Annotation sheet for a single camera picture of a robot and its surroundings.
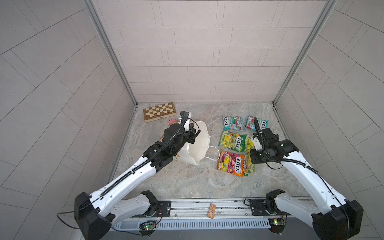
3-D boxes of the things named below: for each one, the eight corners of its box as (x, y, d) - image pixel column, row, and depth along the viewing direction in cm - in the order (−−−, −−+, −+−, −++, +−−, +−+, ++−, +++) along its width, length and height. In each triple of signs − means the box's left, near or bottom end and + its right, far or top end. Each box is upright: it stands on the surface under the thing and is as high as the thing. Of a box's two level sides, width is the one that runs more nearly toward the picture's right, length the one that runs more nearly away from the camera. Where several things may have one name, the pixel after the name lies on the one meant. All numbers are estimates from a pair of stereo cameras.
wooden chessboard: (145, 123, 105) (144, 120, 103) (143, 111, 112) (142, 108, 110) (177, 114, 110) (176, 112, 108) (173, 103, 117) (173, 101, 115)
